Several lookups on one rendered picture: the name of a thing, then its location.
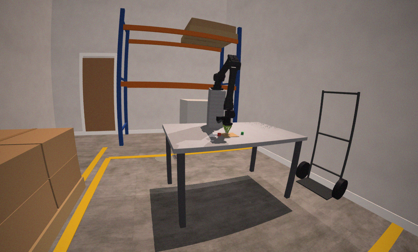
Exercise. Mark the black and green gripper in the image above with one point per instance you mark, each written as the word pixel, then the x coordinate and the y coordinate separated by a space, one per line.
pixel 227 126

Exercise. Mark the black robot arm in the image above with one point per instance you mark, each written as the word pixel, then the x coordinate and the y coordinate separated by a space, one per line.
pixel 232 61

